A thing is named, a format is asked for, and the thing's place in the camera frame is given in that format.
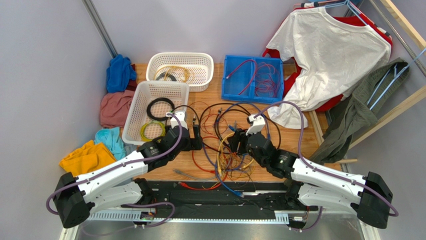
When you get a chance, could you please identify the thin dark red wire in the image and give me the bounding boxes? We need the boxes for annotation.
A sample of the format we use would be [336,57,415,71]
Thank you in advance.
[254,61,282,99]

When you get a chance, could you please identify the thick yellow ethernet cable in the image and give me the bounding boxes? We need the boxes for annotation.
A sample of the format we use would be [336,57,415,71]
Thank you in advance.
[153,65,191,83]

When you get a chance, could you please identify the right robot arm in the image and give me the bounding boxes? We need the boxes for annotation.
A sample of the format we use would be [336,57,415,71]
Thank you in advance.
[227,128,396,229]

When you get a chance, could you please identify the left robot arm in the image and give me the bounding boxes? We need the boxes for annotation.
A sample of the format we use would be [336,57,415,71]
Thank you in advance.
[48,124,203,229]

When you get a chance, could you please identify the white rectangular basket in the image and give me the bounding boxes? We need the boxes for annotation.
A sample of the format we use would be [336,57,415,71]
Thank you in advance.
[121,81,190,146]

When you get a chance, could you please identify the blue divided bin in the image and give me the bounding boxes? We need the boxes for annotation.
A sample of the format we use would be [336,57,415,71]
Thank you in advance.
[221,55,285,104]

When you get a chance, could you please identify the grey cloth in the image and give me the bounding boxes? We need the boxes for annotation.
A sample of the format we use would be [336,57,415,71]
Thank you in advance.
[124,143,138,155]

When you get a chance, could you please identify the white oval basket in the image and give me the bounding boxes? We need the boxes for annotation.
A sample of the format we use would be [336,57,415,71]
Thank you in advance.
[145,52,214,92]

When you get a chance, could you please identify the black coil in oval basket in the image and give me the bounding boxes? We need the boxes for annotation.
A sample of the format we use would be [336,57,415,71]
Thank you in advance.
[155,72,177,82]

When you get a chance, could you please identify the cyan cloth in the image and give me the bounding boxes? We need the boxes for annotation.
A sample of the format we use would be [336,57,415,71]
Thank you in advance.
[94,127,127,161]

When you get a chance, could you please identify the red garment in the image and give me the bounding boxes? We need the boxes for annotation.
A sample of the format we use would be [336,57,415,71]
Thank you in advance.
[262,2,394,113]

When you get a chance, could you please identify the pink cloth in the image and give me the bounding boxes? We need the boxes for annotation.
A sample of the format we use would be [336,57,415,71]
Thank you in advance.
[99,90,135,128]

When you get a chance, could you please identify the blue cloth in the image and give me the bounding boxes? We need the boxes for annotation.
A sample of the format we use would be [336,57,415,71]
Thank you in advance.
[106,54,137,94]

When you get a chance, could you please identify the yellow cloth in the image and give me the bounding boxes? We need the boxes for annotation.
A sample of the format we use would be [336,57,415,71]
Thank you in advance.
[59,140,116,177]

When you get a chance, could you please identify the olive green garment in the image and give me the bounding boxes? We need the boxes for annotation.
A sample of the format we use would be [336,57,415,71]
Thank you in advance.
[310,58,410,164]

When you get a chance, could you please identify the white t-shirt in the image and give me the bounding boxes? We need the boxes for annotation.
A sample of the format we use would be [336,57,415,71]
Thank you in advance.
[266,6,392,130]

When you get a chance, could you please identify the thick red ethernet cable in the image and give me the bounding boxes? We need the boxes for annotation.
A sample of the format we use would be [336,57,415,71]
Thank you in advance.
[176,135,234,191]

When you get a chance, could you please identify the thin blue wire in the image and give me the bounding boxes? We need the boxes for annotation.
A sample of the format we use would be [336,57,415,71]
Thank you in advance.
[226,121,260,167]

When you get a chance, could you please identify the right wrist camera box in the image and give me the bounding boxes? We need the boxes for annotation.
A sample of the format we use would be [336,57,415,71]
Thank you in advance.
[245,114,266,136]

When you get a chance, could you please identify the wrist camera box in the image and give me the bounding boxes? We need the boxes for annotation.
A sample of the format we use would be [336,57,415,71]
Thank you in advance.
[170,110,188,129]
[245,114,266,136]

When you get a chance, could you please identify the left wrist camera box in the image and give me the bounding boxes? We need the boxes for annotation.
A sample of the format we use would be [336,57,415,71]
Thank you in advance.
[170,110,188,129]

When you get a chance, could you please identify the thin brown wire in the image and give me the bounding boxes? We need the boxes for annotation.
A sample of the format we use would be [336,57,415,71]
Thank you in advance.
[216,139,264,184]

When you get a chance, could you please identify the grey ethernet cable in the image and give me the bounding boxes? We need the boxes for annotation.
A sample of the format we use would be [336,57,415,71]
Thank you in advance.
[173,168,217,182]

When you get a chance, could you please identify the thick blue ethernet cable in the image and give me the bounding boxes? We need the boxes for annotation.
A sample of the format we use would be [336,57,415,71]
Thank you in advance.
[201,101,272,198]

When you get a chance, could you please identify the yellow green coiled cable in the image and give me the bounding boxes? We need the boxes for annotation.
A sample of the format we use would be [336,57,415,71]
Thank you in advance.
[140,120,167,143]

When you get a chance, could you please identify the black coiled cable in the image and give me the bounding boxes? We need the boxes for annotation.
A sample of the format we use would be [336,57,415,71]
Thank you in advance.
[146,97,176,122]

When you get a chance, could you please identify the wooden clothes rack frame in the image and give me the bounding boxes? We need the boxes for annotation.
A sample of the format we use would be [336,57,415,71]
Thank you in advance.
[311,0,426,163]

